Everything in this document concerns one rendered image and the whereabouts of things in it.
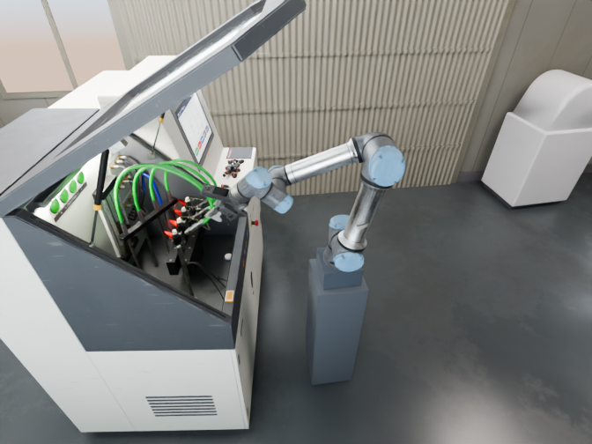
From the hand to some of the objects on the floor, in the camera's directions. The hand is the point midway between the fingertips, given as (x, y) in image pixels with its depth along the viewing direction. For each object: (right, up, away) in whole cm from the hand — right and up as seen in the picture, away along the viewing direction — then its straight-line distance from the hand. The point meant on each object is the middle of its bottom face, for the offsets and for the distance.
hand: (207, 212), depth 141 cm
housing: (-63, -74, +100) cm, 140 cm away
